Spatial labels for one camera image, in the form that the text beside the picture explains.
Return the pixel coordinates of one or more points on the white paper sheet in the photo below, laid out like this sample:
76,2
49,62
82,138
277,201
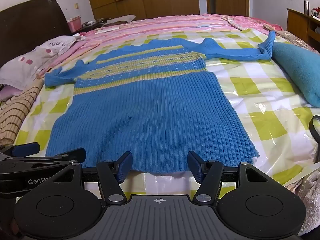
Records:
106,30

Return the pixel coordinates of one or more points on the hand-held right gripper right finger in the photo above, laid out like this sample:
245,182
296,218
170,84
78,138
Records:
195,167

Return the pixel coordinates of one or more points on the wooden desk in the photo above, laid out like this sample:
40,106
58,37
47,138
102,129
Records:
297,25

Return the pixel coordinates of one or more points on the dark nightstand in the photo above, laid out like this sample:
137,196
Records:
86,28

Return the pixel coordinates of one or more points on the purple cloth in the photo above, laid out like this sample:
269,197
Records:
8,92

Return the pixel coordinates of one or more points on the blue knit sweater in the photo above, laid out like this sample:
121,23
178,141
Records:
150,110

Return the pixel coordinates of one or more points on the pink floral quilt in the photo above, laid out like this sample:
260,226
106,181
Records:
250,22

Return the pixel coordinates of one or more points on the pink storage box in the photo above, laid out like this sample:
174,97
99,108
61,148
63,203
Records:
75,24

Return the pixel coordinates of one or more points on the dark brown headboard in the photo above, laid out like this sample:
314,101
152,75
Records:
25,25

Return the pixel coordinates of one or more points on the red and white toy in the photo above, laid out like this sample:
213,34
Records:
315,13

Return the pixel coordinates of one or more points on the teal fleece blanket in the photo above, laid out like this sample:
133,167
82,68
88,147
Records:
300,67

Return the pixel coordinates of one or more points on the pink striped bedsheet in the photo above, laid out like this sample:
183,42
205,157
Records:
150,27

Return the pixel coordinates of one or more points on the white pillow with pink print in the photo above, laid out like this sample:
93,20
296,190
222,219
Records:
30,57

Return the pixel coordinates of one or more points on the steel thermos bottle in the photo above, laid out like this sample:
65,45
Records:
306,7

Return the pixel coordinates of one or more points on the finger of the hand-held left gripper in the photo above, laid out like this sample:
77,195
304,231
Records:
62,155
25,148

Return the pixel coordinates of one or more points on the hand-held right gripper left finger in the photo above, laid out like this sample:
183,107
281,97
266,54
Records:
125,167

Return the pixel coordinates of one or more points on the white fuzzy towel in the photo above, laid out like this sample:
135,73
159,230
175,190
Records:
310,192

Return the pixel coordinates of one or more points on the grey cloth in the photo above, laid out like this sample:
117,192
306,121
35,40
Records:
120,20

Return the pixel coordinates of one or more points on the beige patterned cloth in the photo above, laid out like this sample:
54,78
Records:
295,38

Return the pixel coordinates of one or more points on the brown striped cloth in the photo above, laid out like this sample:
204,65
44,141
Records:
15,115

